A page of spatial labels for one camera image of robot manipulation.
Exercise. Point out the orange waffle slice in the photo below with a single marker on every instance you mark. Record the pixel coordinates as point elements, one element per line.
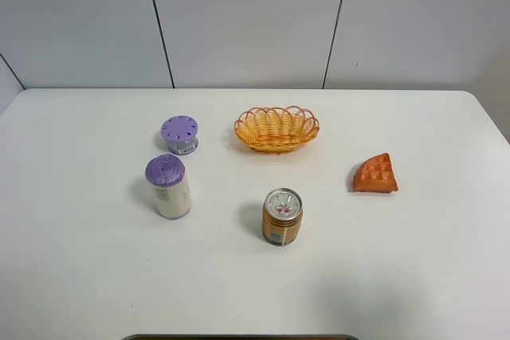
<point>375,175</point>

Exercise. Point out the orange wicker basket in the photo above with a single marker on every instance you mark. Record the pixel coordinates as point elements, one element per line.
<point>276,129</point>

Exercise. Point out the orange beverage can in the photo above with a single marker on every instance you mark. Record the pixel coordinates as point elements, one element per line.
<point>282,214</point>

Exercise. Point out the purple lidded air freshener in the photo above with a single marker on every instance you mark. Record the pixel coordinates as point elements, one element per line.
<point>180,134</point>

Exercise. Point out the purple white bag roll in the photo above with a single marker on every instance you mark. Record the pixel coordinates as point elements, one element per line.
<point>167,176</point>

